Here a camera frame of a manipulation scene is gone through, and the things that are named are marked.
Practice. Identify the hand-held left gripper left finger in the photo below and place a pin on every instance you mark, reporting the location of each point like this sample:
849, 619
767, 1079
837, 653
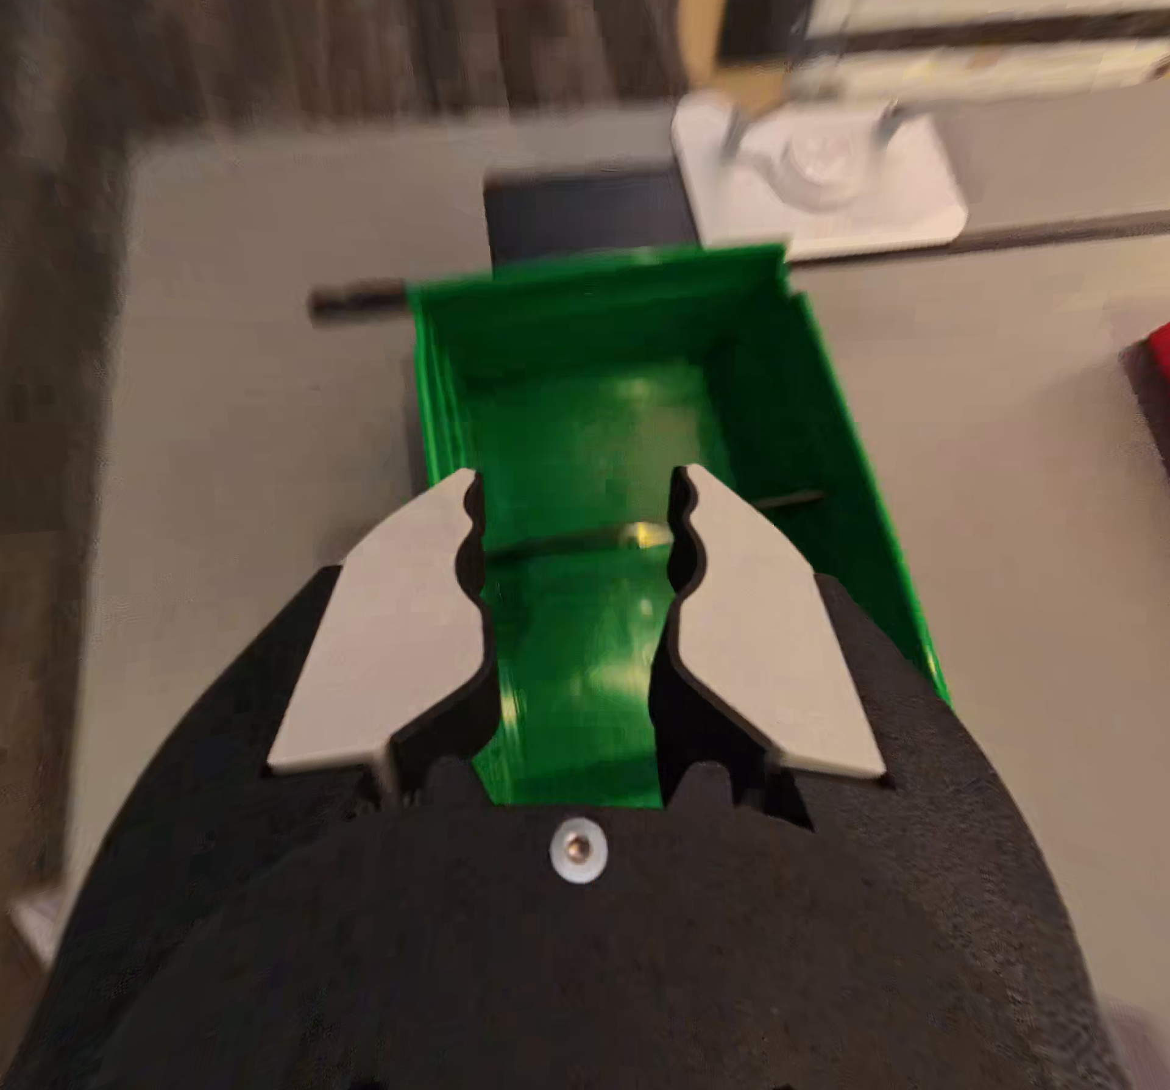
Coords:
383, 634

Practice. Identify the black rod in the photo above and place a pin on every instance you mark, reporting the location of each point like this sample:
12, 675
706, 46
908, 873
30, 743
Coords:
357, 298

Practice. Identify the dark box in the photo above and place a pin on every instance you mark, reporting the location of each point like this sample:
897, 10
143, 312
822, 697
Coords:
585, 217

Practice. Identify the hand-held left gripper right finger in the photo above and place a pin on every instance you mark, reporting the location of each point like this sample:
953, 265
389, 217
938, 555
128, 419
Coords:
768, 643

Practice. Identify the white flat base plate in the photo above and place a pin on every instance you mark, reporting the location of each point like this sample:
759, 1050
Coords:
913, 212

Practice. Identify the green plastic bin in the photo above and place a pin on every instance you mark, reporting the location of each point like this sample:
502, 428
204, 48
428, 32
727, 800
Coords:
585, 359

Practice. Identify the red plastic bin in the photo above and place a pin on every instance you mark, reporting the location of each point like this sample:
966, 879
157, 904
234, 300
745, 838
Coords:
1159, 333

